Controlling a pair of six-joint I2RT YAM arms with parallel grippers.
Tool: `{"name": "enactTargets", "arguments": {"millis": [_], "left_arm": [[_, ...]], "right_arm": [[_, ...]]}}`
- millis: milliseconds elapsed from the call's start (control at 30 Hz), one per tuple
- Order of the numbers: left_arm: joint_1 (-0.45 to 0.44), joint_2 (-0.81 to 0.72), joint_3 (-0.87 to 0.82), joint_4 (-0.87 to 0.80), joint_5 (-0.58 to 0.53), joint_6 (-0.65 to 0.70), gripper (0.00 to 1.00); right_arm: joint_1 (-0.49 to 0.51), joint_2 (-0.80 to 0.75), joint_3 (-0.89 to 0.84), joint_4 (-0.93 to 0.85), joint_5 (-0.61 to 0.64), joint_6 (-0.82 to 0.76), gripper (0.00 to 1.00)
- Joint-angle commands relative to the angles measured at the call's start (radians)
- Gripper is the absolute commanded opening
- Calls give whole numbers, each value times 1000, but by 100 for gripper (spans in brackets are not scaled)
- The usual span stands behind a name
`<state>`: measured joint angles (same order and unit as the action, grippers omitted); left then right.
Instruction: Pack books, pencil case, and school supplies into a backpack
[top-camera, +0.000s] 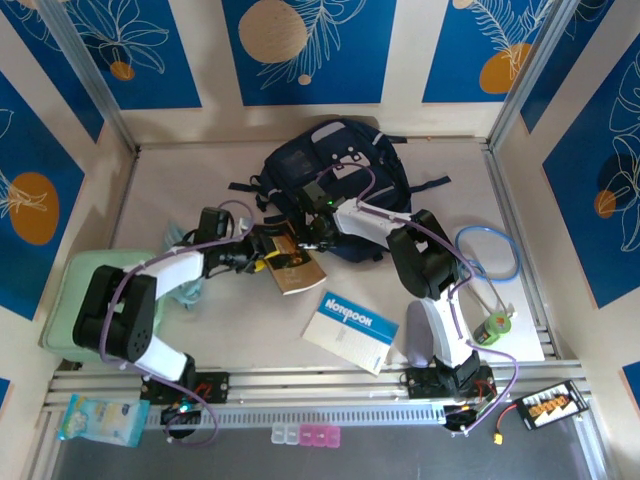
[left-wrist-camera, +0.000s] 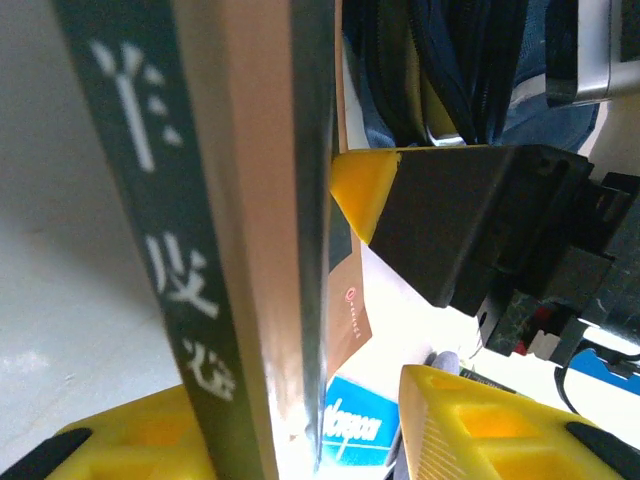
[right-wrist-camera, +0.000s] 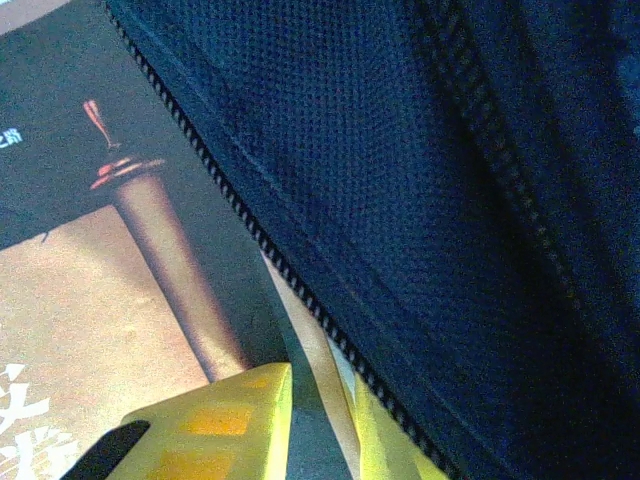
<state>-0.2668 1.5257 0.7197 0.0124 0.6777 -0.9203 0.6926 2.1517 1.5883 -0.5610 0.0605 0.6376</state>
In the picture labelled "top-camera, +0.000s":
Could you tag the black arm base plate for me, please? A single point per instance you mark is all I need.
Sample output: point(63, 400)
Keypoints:
point(420, 382)
point(220, 385)

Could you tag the green cylindrical container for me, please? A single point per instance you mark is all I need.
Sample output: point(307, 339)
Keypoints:
point(492, 328)

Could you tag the blue white notebook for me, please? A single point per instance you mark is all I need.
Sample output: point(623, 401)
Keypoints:
point(350, 332)

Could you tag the blue white wipes pack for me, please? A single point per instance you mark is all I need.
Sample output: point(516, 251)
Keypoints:
point(105, 417)

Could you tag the light teal cloth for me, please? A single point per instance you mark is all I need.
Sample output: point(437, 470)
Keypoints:
point(175, 235)

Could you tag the clear small pill box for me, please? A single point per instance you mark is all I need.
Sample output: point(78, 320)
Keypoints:
point(292, 434)
point(277, 434)

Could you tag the black yellow charger board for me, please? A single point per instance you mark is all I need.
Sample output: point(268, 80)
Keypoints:
point(550, 405)

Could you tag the pink small pill box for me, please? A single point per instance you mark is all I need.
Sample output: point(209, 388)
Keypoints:
point(306, 435)
point(320, 435)
point(334, 435)

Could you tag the brown book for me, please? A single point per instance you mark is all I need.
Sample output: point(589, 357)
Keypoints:
point(300, 272)

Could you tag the aluminium frame post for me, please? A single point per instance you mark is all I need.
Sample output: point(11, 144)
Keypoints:
point(550, 70)
point(90, 70)

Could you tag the aluminium mounting rail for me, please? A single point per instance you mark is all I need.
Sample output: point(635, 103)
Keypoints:
point(310, 382)

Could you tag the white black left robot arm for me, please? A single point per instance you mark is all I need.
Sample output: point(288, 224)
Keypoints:
point(177, 272)

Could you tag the navy blue backpack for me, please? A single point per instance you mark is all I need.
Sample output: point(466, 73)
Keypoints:
point(295, 165)

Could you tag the aluminium side rail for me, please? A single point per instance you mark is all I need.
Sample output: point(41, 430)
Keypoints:
point(537, 310)

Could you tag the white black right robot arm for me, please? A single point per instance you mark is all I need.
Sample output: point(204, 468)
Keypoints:
point(370, 227)

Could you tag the mint green zip case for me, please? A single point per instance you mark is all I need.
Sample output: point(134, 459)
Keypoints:
point(60, 300)

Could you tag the black controller board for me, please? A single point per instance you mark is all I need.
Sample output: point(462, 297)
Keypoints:
point(172, 415)
point(460, 419)

